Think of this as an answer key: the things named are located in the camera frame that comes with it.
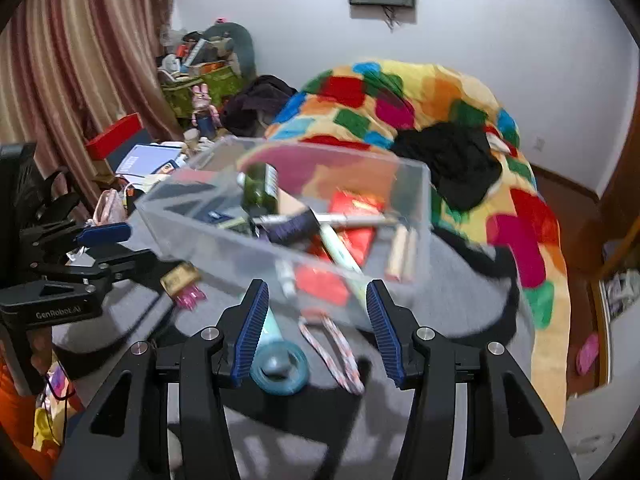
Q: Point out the grey plush toy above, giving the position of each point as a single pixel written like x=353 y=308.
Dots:
x=242 y=47

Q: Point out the pink pouch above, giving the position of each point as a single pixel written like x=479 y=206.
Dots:
x=110 y=207

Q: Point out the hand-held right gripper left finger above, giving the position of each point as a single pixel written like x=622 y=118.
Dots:
x=250 y=330

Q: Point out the wooden wardrobe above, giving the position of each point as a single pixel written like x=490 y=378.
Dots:
x=615 y=210

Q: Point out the clear plastic storage box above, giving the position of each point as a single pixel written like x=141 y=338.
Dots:
x=200 y=210

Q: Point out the colourful patchwork blanket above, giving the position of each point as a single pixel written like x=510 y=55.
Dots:
x=425 y=90

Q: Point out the white pen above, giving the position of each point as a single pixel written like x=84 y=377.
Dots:
x=350 y=220

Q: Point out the black chair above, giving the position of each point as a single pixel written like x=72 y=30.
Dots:
x=20 y=180

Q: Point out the small gold box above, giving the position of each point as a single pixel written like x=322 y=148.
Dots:
x=180 y=277

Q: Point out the grey black blanket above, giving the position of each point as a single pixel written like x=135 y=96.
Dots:
x=450 y=280

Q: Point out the pink lip tube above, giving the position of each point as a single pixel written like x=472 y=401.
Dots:
x=400 y=255

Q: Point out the white shoes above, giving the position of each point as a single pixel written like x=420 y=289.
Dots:
x=624 y=290

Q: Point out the red box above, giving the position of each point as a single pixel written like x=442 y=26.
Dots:
x=112 y=137

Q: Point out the green storage box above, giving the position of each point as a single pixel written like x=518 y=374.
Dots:
x=220 y=82

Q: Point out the pink bunny figure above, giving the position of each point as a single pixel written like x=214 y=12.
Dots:
x=204 y=110

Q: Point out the wall outlet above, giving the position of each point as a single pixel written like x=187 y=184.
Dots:
x=538 y=143

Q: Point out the dark purple garment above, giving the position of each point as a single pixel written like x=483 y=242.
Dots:
x=255 y=102

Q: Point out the small pink clip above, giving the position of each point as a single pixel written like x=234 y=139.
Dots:
x=191 y=299

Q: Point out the black garment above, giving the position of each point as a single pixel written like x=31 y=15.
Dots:
x=450 y=160

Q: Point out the teal plastic bottle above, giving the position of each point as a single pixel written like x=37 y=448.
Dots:
x=287 y=367

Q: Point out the striped pink curtain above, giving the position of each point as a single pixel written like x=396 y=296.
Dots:
x=75 y=60

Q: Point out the light green tube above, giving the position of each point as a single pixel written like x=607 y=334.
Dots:
x=340 y=250

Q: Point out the small white ointment tube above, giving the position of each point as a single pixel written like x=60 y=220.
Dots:
x=287 y=280

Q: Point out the green glass bottle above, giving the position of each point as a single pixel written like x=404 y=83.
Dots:
x=257 y=185

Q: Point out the red foil packet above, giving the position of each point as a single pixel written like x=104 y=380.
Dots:
x=357 y=205

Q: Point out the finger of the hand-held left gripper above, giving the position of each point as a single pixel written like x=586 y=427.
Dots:
x=135 y=265
x=105 y=233

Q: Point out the white flat box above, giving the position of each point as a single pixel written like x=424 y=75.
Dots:
x=147 y=160

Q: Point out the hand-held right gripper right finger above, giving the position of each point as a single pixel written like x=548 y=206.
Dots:
x=385 y=330

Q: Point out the pink slipper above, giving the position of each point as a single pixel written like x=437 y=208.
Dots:
x=587 y=354

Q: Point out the purple cosmetic tube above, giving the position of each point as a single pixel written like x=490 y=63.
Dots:
x=292 y=227

